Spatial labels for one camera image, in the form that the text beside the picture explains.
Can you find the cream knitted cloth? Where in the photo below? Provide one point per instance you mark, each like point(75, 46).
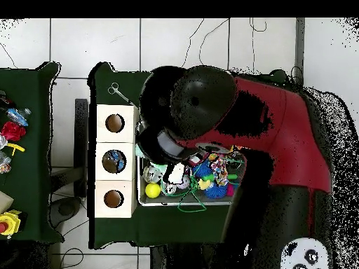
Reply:
point(176, 173)

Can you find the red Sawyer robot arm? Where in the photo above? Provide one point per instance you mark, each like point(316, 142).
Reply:
point(280, 126)

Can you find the wooden box with three holes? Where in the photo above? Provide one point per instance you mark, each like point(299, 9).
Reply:
point(129, 157)

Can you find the blue spiky ball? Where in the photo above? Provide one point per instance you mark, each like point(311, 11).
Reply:
point(202, 171)

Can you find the plain yellow ball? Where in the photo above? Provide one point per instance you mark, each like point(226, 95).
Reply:
point(153, 190)

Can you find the silver scissors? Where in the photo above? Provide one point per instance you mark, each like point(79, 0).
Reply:
point(119, 94)

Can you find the dark green tablecloth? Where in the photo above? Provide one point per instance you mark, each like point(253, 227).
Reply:
point(117, 81)
point(33, 168)

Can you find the black upright panel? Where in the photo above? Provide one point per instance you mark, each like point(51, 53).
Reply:
point(81, 126)

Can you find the yellow plastic piece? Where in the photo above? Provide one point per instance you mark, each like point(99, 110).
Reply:
point(16, 147)

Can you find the blue and clear packet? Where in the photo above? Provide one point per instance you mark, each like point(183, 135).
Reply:
point(18, 116)

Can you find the red crumpled item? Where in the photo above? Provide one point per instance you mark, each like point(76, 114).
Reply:
point(12, 131)

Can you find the clear plastic packet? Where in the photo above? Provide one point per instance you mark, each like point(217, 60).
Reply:
point(5, 164)

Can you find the beige box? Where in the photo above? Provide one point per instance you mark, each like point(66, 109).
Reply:
point(5, 201)

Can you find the yellow emergency stop button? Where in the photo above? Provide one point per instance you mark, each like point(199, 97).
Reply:
point(9, 222)

